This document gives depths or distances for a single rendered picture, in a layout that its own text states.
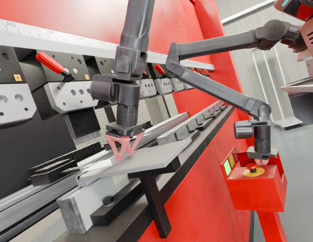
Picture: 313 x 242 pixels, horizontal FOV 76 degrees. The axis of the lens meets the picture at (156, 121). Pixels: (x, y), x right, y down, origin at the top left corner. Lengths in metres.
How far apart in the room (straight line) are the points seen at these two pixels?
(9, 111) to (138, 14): 0.34
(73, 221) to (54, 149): 0.64
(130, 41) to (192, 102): 2.26
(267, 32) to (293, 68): 4.26
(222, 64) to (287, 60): 2.67
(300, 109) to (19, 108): 0.84
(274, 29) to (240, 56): 4.07
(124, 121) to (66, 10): 0.40
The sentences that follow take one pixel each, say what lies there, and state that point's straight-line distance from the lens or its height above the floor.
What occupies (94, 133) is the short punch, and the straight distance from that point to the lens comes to 0.66.
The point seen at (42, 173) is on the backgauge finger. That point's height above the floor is 1.02.
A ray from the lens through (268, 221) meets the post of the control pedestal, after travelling 0.94.
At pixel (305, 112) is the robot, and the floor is 0.93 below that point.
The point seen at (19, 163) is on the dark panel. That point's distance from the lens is 1.08.
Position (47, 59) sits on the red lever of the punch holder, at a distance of 0.55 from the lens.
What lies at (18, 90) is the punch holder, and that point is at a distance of 0.52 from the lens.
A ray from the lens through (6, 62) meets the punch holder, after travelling 0.54.
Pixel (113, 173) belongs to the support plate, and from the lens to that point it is 0.49.
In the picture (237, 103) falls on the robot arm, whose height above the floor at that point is 1.03.
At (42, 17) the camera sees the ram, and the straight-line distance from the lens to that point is 0.67.
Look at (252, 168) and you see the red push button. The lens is 0.80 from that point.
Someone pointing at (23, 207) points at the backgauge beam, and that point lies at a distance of 0.79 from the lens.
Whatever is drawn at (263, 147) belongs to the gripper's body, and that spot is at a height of 0.84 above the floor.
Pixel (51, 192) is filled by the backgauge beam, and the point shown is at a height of 0.95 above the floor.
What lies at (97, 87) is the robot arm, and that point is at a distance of 0.54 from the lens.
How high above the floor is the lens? 1.10
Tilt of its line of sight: 3 degrees down
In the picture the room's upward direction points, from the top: 19 degrees counter-clockwise
